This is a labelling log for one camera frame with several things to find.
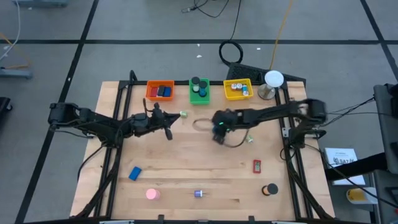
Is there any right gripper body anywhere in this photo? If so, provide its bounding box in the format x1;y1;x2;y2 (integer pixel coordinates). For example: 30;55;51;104
211;109;243;134

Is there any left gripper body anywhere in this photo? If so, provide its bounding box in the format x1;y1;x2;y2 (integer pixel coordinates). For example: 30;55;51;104
132;103;174;141

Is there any blue sand hourglass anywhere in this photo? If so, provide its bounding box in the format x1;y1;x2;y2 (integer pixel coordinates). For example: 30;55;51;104
198;80;208;98

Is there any orange plastic basket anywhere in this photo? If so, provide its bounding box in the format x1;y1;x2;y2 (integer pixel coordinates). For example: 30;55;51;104
146;80;175;102

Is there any yellow plastic basket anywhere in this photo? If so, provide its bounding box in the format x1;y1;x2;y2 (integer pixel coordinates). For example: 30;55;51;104
223;78;254;101

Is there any green plastic basket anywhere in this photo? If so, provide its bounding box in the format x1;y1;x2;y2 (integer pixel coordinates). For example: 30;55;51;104
188;78;211;106

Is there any black perforated panel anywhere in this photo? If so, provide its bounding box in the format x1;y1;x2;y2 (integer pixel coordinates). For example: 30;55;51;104
226;62;307;86

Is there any white mushroom table lamp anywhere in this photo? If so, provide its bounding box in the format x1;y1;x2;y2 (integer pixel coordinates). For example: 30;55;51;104
257;70;285;101

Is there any pink hourglass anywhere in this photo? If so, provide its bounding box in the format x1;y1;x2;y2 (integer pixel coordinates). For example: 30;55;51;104
145;188;161;201

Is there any orange sand hourglass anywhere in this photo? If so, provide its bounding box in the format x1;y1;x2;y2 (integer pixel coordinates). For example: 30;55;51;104
261;183;279;197

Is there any white paper booklet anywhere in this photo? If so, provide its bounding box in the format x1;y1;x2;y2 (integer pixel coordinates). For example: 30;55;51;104
323;147;368;187

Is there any black metal beam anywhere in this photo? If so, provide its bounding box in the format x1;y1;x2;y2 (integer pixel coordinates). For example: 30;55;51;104
325;152;388;182

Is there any yellow plastic container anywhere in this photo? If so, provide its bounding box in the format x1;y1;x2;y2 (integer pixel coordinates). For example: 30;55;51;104
346;187;379;205

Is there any grey floor bar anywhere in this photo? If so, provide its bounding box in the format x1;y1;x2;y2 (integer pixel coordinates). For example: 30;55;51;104
0;67;34;80

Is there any grey equipment cabinet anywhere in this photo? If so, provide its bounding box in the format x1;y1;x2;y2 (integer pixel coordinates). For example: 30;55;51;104
373;83;398;175
371;169;398;224

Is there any grey floor plate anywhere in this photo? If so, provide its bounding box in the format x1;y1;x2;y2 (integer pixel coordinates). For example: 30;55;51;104
12;0;69;9

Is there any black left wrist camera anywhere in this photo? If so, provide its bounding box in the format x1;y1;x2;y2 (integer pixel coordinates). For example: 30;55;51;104
133;113;149;125

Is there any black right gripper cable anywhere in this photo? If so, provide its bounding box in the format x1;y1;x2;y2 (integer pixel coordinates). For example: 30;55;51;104
192;117;250;149

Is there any black metal table frame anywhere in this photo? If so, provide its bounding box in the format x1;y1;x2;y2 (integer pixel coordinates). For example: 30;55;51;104
70;70;335;224

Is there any black coiled floor cable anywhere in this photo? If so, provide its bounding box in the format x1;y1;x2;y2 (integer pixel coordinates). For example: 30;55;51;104
218;0;244;66

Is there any yellow cable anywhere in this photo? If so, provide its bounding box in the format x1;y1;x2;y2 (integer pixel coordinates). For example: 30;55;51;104
269;0;294;71

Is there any white floor cable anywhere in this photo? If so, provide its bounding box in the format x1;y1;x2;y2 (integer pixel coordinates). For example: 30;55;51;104
0;0;22;62

